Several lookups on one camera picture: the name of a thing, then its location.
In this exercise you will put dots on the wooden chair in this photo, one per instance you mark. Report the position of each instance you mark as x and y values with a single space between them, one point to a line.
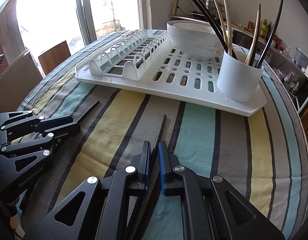
53 57

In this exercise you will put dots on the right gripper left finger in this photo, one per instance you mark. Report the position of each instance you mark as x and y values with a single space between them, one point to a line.
121 196

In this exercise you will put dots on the white utensil cup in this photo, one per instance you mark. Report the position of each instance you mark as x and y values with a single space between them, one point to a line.
237 80

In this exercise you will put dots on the white plastic dish rack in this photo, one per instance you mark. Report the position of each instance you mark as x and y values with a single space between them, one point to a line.
151 64

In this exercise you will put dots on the large white bowl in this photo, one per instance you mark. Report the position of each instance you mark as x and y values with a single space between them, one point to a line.
196 40

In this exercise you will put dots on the wooden chopstick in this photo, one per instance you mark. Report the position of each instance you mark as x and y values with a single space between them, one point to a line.
229 27
256 35
221 21

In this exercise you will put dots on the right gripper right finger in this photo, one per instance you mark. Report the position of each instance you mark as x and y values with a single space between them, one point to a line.
204 210

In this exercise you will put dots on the steel steamer pot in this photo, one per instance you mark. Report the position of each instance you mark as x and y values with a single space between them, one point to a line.
211 6

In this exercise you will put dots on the striped tablecloth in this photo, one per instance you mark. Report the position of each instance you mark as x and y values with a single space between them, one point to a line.
264 156

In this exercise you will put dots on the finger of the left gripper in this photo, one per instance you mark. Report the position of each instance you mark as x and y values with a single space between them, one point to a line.
55 130
20 119

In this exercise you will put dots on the metal kitchen shelf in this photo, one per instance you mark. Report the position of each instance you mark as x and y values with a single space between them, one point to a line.
280 61

